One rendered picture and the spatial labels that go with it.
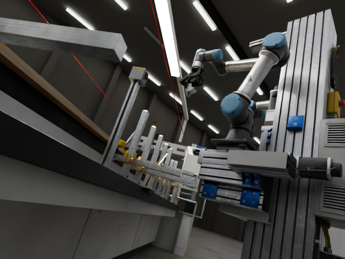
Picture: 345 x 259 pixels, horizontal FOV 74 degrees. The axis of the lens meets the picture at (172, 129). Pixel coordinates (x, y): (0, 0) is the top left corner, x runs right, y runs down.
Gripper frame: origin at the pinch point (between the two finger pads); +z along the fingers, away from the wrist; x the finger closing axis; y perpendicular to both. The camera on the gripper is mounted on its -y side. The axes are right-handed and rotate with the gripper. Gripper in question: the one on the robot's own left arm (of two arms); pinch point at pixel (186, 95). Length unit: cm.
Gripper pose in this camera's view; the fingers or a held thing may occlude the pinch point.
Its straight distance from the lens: 151.6
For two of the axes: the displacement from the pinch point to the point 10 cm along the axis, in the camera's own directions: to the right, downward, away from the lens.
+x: 6.3, 4.2, 6.5
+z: -2.7, 9.1, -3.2
